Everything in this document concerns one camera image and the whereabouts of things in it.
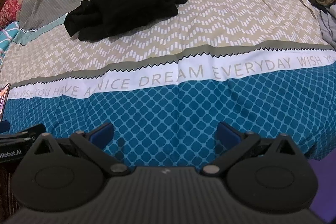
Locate grey folded garment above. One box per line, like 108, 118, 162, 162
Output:
318, 5, 336, 49

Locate black pants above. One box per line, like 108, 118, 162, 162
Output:
64, 0, 188, 42

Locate smartphone with lit screen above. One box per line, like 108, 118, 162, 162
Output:
0, 83, 11, 121

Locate teal lattice pillow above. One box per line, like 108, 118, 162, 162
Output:
0, 21, 20, 64

